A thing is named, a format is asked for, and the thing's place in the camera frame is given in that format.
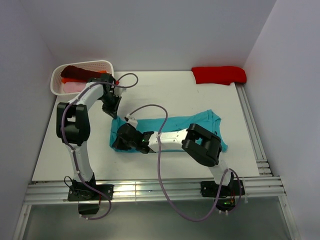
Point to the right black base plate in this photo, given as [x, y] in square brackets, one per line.
[227, 197]

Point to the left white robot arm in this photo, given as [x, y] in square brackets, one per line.
[73, 126]

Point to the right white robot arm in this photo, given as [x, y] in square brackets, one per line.
[199, 143]

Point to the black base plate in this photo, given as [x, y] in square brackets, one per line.
[227, 197]
[89, 201]

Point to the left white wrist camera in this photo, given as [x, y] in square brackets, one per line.
[118, 91]

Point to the white plastic basket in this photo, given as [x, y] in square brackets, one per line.
[56, 84]

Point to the dark red rolled shirt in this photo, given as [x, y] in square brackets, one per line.
[74, 72]

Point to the aluminium right side rail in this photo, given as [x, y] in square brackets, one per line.
[257, 146]

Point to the aluminium rail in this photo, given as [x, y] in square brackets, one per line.
[55, 192]
[257, 146]

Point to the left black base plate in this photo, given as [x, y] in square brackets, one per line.
[89, 201]

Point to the red folded t shirt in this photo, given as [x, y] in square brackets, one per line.
[222, 75]

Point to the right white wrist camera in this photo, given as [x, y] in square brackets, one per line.
[129, 119]

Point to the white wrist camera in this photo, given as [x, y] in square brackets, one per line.
[118, 91]
[129, 119]

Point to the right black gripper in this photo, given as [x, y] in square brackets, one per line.
[118, 144]

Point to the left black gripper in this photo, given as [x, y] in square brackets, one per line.
[112, 111]

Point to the pink rolled shirt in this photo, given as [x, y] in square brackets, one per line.
[73, 87]

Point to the teal t shirt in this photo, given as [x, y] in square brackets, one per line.
[206, 119]

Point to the orange rolled shirt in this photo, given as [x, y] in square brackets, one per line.
[65, 80]

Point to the aluminium front rail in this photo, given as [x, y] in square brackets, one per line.
[55, 192]

